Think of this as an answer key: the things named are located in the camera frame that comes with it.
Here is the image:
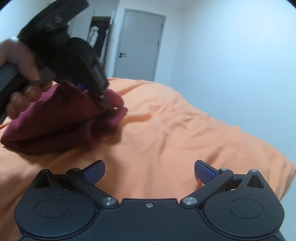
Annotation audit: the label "dark red garment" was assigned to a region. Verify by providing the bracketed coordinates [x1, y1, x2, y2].
[1, 81, 127, 155]

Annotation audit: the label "hanging clothes in wardrobe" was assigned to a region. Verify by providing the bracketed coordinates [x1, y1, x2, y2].
[87, 23, 109, 68]

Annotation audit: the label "person's left hand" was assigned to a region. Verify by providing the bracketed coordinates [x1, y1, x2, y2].
[0, 37, 57, 120]

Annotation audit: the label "grey open wardrobe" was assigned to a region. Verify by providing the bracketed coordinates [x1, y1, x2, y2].
[68, 10, 115, 71]

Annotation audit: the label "grey room door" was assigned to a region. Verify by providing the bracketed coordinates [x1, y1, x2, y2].
[113, 9, 166, 81]

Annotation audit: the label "orange bed sheet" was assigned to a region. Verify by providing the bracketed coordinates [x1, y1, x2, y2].
[1, 78, 295, 240]

